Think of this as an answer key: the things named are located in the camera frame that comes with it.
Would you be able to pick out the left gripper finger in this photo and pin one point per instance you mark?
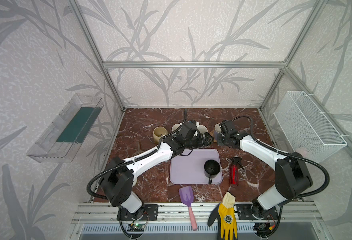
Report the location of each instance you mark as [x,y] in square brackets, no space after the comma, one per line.
[205,137]
[205,143]

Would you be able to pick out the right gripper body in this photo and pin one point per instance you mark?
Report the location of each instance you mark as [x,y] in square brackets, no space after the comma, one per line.
[224,141]

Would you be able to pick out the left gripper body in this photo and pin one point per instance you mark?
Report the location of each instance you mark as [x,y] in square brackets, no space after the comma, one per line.
[202,140]

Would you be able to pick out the white speckled mug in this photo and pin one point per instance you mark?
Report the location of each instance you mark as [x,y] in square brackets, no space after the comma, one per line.
[201,129]

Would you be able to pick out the lavender mug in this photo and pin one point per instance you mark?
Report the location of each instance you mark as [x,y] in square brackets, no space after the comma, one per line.
[217,133]

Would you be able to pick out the light blue mug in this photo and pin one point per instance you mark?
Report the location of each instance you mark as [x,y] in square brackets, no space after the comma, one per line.
[176,127]

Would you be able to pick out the black mug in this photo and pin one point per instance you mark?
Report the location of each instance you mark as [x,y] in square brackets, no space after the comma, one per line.
[211,169]

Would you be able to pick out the beige ceramic mug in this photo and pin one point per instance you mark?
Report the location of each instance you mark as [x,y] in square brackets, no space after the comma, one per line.
[159,132]

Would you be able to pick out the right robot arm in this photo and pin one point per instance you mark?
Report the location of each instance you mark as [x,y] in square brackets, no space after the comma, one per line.
[291,174]

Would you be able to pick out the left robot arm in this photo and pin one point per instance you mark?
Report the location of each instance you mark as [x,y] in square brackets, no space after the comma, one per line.
[117,184]

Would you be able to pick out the lavender plastic tray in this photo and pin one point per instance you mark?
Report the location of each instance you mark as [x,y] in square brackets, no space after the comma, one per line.
[189,170]

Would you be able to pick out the small brown brush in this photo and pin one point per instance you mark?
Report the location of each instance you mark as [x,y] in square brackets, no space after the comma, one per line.
[139,150]

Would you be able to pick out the purple pink scoop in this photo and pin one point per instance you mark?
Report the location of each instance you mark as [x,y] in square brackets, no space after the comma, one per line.
[187,198]

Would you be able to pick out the white tape roll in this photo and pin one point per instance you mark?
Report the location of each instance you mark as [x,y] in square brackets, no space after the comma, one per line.
[135,181]

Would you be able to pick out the yellow black work glove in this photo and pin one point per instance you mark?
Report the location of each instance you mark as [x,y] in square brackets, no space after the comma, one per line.
[224,213]

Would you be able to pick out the green circuit board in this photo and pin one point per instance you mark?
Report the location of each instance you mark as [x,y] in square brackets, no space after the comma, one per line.
[136,227]

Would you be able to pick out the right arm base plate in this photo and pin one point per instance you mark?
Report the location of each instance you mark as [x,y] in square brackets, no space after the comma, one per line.
[244,211]

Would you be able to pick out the white wire mesh basket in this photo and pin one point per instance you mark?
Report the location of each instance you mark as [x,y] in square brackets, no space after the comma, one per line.
[307,129]

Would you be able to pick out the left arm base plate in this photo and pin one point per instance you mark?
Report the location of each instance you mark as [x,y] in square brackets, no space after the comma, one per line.
[147,212]

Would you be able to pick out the clear plastic wall bin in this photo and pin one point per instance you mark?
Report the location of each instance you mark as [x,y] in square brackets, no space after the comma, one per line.
[63,138]

